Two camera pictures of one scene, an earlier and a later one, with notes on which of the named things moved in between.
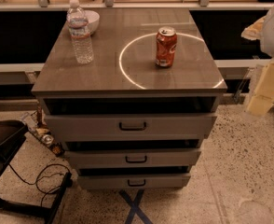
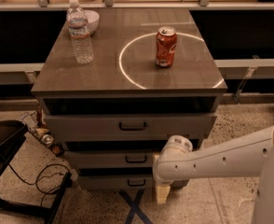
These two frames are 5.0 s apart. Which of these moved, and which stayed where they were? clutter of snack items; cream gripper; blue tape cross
Moved: cream gripper
Stayed: blue tape cross; clutter of snack items
